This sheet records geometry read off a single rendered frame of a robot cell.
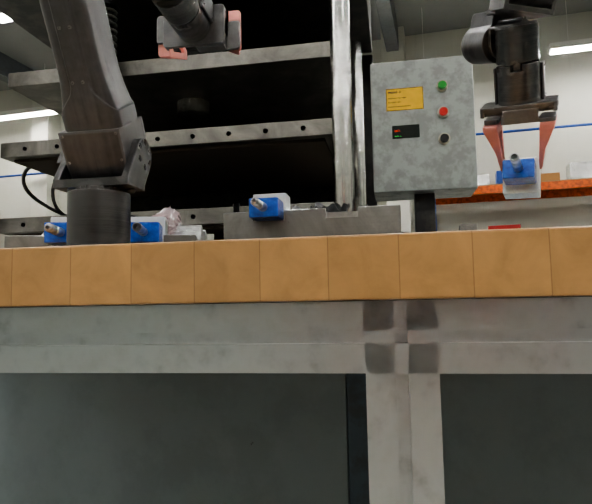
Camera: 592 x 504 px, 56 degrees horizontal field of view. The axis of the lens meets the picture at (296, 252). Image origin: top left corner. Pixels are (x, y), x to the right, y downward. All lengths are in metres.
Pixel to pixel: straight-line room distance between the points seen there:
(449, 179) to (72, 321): 1.41
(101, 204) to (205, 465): 0.43
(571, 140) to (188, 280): 7.64
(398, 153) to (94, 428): 1.17
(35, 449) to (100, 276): 0.62
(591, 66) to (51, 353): 8.02
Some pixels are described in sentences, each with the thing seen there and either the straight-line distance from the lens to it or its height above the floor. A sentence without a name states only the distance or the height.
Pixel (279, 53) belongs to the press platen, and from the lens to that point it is 1.83.
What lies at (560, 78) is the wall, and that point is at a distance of 8.13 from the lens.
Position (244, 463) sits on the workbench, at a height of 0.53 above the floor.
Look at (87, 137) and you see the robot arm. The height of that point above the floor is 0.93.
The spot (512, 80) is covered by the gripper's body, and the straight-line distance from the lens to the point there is 0.86.
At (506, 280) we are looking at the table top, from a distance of 0.34.
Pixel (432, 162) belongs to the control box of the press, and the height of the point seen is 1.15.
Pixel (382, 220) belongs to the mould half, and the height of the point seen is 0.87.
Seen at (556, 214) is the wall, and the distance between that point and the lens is 7.70.
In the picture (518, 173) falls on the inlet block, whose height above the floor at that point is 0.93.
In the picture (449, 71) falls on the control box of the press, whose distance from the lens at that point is 1.80.
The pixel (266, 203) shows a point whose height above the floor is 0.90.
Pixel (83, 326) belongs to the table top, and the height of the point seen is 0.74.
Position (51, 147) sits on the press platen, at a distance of 2.00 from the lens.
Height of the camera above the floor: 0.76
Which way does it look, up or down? 5 degrees up
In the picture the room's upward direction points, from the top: 1 degrees counter-clockwise
